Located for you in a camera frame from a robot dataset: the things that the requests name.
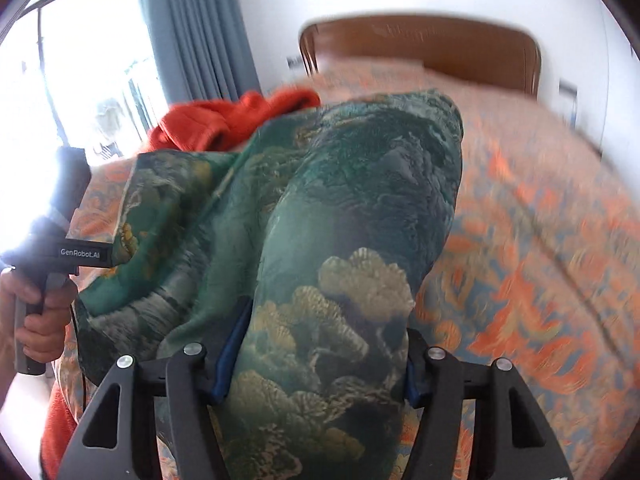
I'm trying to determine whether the person's left hand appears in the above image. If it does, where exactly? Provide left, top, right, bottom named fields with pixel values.
left=0, top=266, right=77, bottom=365

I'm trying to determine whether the grey blue curtain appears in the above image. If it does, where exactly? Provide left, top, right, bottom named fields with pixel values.
left=137, top=0, right=261, bottom=111

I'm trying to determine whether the orange knitted sweater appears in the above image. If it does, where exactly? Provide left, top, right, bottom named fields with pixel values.
left=147, top=87, right=322, bottom=155

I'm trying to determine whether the brown wooden headboard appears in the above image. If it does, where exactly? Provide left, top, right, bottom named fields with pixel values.
left=299, top=14, right=543, bottom=100

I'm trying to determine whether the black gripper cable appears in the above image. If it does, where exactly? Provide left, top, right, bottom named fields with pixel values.
left=70, top=305, right=93, bottom=411

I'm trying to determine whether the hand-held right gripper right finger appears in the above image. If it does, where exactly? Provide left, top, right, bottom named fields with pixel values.
left=402, top=327, right=573, bottom=480

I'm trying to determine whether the bright glass window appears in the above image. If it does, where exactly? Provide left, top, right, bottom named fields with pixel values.
left=0, top=0, right=171, bottom=261

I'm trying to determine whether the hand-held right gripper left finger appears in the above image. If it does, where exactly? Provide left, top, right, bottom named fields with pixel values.
left=62, top=300, right=253, bottom=480

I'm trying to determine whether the green landscape print jacket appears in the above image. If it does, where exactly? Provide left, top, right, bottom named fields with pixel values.
left=70, top=89, right=465, bottom=480

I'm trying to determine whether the orange and blue floral bedspread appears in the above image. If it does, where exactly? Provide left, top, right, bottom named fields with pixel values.
left=55, top=57, right=631, bottom=480

